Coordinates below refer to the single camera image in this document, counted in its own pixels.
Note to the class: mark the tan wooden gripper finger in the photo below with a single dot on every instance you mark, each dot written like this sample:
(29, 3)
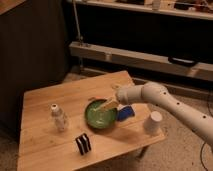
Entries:
(109, 104)

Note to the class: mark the white ceramic cup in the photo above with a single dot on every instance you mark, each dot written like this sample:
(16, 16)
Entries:
(152, 123)

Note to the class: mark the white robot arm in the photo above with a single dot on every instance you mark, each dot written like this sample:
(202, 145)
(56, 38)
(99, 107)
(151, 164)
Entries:
(157, 94)

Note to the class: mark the black and white eraser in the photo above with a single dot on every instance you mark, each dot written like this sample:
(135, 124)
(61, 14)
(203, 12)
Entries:
(83, 143)

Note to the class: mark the green bowl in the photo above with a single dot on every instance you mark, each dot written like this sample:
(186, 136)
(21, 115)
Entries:
(99, 119)

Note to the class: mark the wooden low table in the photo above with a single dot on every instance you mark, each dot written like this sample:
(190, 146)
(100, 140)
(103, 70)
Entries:
(43, 147)

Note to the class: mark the small clear plastic bottle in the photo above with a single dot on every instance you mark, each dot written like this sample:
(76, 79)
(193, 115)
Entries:
(60, 117)

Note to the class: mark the long grey case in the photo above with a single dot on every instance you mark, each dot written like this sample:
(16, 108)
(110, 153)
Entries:
(140, 60)

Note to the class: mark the metal stand pole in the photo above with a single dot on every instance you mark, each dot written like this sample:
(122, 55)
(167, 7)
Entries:
(79, 37)

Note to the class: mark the wooden shelf board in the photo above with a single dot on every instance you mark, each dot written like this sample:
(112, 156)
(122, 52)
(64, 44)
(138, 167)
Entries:
(140, 8)

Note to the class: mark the black case handle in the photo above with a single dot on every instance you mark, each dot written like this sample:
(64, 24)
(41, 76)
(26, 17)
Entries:
(182, 62)

